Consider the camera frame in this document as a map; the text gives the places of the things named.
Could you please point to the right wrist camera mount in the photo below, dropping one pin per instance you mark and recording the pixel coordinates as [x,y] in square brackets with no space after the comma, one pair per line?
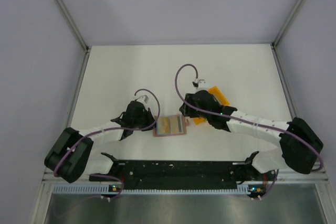
[200,84]

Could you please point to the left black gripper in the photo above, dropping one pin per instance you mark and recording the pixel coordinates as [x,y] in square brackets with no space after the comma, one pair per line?
[148,114]

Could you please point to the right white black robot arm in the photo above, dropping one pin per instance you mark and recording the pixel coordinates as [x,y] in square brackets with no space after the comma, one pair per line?
[296,144]

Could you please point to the tan leather card holder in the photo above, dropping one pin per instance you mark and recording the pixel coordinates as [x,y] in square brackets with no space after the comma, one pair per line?
[185,124]

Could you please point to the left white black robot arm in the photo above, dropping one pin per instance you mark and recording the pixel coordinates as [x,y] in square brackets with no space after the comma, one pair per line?
[79,153]

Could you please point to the yellow plastic bin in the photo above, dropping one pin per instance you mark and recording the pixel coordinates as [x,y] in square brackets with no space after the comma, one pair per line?
[203,100]

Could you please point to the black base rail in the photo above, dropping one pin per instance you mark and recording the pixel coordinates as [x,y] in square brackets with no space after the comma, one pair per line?
[188,175]

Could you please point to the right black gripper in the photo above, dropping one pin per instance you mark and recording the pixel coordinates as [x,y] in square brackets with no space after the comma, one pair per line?
[188,112]

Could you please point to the gold credit card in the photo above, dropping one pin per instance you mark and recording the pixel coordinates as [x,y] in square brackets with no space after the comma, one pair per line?
[163,126]
[176,124]

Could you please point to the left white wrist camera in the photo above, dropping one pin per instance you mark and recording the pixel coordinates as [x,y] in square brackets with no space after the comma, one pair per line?
[142,99]

